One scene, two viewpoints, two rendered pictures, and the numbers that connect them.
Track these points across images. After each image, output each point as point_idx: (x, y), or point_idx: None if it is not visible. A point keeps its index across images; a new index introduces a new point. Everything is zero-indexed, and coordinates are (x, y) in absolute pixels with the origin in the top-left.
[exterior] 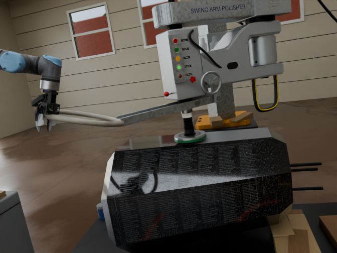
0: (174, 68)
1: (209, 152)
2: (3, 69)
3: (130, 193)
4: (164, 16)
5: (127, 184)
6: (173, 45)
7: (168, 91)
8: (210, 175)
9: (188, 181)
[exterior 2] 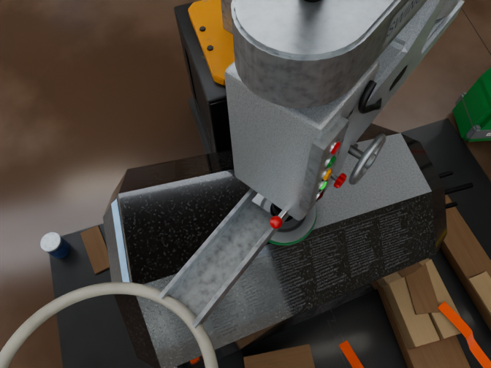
0: (314, 193)
1: (330, 244)
2: None
3: None
4: (313, 90)
5: (192, 338)
6: (327, 158)
7: (259, 186)
8: (337, 283)
9: (303, 302)
